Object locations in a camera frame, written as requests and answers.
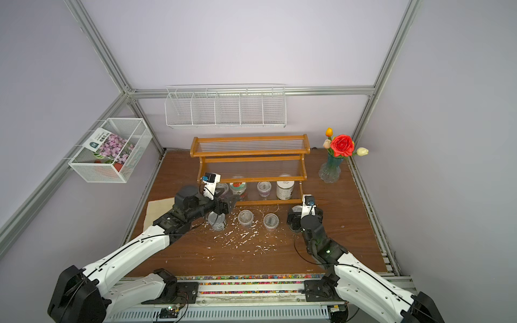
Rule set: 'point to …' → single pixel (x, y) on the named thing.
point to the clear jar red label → (270, 221)
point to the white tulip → (361, 151)
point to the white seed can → (285, 190)
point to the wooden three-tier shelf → (254, 159)
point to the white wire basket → (91, 169)
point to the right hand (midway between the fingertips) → (299, 204)
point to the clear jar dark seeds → (246, 218)
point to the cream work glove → (155, 209)
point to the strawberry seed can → (239, 188)
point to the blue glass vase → (330, 171)
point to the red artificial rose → (342, 145)
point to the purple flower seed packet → (113, 149)
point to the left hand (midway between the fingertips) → (231, 194)
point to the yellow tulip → (328, 132)
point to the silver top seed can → (217, 221)
